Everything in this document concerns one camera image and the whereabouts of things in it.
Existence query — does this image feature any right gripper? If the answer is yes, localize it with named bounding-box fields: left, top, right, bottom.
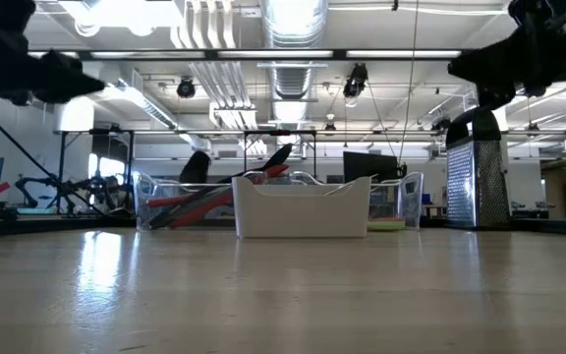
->
left=447, top=0, right=566, bottom=112

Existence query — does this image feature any lime green spatula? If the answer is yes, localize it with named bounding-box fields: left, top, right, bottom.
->
left=367, top=217, right=407, bottom=233

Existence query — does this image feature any red slotted spoon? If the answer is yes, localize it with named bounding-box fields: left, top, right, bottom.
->
left=168, top=163, right=291, bottom=230

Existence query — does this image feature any black slotted spoon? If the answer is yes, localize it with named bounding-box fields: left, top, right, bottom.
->
left=147, top=143, right=294, bottom=231

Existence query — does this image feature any clear plastic bin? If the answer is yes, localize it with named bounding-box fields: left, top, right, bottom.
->
left=133, top=169, right=288, bottom=232
left=286, top=169, right=425, bottom=232

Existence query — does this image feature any black background monitor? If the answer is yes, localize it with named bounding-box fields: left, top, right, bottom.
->
left=342, top=150, right=402, bottom=185

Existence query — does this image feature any white plastic bin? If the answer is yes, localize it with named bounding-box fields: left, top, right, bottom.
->
left=232, top=175, right=372, bottom=240

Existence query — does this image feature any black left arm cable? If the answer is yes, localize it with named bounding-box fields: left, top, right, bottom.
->
left=0, top=96, right=105, bottom=216

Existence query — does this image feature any metal box grater black handle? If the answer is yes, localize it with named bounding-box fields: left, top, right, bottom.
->
left=444, top=105, right=512, bottom=230

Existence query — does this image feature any black aluminium table frame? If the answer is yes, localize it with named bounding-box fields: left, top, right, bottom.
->
left=0, top=214, right=566, bottom=238

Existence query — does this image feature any silver round ceiling duct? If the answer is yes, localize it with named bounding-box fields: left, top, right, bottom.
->
left=260, top=0, right=329, bottom=156

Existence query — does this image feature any black metal background frame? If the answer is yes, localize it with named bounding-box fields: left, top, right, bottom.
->
left=55, top=128, right=319, bottom=198

